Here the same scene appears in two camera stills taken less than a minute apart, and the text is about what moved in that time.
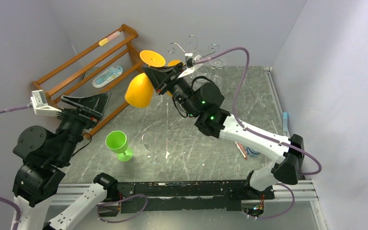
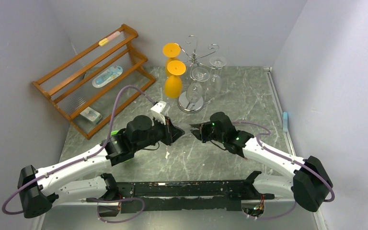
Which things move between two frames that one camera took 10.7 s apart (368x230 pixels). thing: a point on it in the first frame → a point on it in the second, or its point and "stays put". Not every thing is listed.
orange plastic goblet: [139, 92] → [172, 50]
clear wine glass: [217, 65] stays put
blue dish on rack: [113, 72] stays put
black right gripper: [170, 80] → [204, 133]
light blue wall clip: [285, 122] stays put
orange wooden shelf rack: [105, 66] stays put
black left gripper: [91, 108] → [172, 133]
